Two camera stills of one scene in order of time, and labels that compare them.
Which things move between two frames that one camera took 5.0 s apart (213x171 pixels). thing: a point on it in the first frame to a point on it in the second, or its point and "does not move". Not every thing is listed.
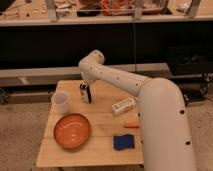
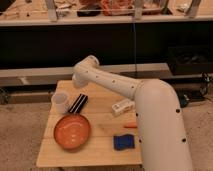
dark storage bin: x=190 y=59 does not move
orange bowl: x=72 y=130 does not move
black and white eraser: x=85 y=92 to x=79 y=103
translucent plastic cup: x=60 y=101 does not move
